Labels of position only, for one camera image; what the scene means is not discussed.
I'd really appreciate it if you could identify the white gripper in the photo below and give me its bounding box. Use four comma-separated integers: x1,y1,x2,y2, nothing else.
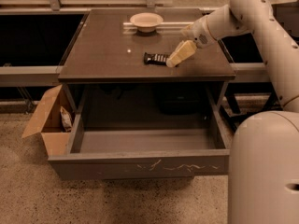
166,16,216,67

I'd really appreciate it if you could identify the black chocolate bar wrapper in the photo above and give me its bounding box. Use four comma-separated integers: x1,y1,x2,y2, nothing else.
143,52,168,65

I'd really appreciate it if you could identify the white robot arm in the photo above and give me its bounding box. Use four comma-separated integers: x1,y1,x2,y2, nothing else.
166,0,299,224

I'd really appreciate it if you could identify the grey cabinet with glossy top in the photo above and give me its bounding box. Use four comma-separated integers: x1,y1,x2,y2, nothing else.
59,8,235,133

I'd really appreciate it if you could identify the open grey top drawer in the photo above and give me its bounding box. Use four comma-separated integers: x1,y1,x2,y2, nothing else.
49,87,230,180

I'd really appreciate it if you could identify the white ceramic bowl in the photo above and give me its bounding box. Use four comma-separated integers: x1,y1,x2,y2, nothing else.
130,12,164,33

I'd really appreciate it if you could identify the crumpled packet in box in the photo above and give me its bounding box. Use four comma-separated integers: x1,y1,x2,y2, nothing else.
60,106,72,132

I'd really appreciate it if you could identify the open cardboard box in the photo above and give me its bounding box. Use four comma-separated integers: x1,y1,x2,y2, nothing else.
22,85,74,156

